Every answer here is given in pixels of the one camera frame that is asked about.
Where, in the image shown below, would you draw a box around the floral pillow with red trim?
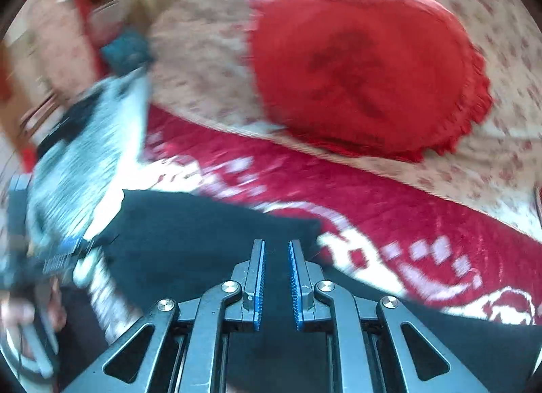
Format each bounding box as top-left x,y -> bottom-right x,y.
3,0 -> 108,95

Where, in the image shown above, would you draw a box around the red white patterned blanket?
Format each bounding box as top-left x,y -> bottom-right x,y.
138,104 -> 542,327

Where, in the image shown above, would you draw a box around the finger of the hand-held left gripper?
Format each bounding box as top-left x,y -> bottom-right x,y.
40,237 -> 108,288

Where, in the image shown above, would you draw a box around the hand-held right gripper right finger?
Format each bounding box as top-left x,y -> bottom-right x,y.
288,239 -> 488,393

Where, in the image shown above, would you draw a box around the black pants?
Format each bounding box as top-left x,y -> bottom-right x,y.
57,189 -> 542,393

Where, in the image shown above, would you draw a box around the floral cream bedsheet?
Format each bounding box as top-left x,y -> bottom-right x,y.
146,0 -> 542,238

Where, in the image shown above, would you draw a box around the teal cloth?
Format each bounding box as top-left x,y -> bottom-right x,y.
101,28 -> 154,74

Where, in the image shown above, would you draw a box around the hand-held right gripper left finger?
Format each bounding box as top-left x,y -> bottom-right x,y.
63,239 -> 267,393

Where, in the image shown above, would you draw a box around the person's left hand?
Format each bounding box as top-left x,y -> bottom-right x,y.
0,283 -> 66,360

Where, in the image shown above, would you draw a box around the round red fringed cushion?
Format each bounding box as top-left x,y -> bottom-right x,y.
247,0 -> 495,164

